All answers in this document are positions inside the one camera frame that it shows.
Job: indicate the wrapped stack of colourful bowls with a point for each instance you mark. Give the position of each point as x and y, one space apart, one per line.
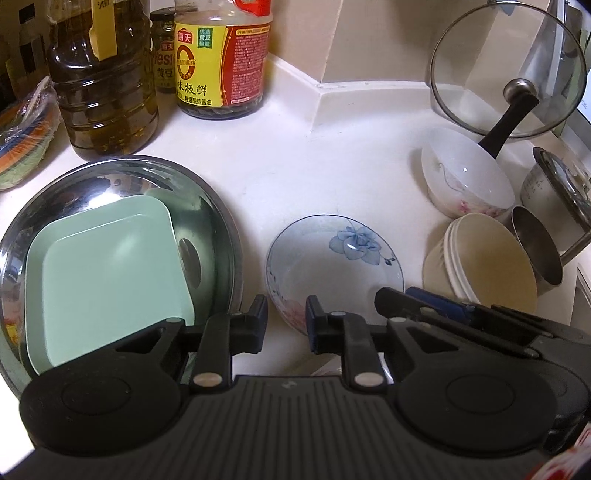
25 138

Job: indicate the large stainless steel basin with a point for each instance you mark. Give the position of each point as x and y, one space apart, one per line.
92 184

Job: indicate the white floral bowl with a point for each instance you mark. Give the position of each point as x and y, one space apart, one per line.
466 180

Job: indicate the green square plate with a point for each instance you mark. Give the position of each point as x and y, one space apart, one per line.
111 277

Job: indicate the beige bowl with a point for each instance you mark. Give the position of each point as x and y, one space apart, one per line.
434 272
498 263

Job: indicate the steel pot with lid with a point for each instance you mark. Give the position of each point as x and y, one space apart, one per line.
545 184

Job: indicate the blue flower bowl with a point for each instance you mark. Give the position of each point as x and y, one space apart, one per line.
332 272

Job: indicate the steel bowl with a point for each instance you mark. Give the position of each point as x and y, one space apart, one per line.
538 244

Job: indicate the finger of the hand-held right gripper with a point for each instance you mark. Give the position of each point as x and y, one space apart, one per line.
443 302
392 300

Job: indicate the large cooking oil bottle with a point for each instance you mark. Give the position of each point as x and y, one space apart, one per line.
101 101

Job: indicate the green lid sauce jar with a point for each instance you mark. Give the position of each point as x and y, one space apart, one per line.
164 55

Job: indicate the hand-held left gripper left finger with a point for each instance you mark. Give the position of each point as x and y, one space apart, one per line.
259 323

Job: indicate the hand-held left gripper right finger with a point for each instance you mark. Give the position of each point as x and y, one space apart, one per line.
314 325

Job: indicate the soy sauce bottle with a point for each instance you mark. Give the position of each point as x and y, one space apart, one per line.
217 64

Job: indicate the dark bottle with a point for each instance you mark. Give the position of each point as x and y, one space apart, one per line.
25 46

